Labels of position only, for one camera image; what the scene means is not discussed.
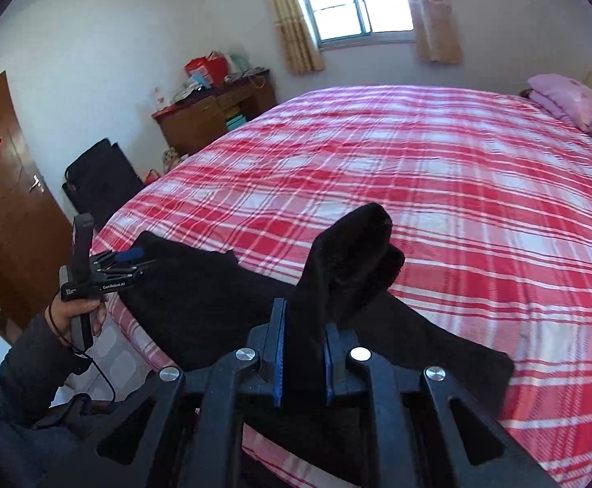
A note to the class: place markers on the teal boxes in desk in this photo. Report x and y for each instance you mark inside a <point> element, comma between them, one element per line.
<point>236,122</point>

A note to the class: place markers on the patterned paper bag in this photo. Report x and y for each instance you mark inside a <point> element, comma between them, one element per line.
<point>171,160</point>

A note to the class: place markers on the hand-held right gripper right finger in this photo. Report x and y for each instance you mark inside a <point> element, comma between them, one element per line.
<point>329,366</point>

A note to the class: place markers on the red gift bag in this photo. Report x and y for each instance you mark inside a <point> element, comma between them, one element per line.
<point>212,68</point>

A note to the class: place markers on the brown wooden door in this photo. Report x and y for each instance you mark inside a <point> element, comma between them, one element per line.
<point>11,223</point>

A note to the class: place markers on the bed with red plaid sheet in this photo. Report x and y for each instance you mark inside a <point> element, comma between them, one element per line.
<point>428,188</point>

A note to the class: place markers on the person's dark clothing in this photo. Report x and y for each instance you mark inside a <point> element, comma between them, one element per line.
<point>1,457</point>

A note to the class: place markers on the black pants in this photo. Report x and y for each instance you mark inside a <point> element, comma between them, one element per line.
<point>214,305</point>

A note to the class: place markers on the person's left hand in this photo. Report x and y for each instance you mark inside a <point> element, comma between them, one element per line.
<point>59,317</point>

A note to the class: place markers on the black folding chair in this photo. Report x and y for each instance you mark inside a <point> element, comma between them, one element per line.
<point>103,178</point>

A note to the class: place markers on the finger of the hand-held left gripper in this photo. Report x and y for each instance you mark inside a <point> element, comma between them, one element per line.
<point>133,266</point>
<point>128,253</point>

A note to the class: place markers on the red plastic bag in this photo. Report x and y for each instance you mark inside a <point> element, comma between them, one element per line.
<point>152,176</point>

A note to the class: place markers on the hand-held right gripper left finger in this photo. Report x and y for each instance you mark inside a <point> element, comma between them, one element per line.
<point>278,356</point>

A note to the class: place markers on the pink folded quilt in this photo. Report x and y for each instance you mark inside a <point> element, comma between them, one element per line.
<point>565,94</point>

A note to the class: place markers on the person's left forearm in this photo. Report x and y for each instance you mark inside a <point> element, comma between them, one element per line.
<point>21,381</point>

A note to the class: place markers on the brown wooden desk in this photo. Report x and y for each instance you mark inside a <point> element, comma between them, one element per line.
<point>194,122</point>

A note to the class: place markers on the beige patterned curtain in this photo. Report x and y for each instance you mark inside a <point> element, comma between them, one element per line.
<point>436,20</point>
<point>291,25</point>

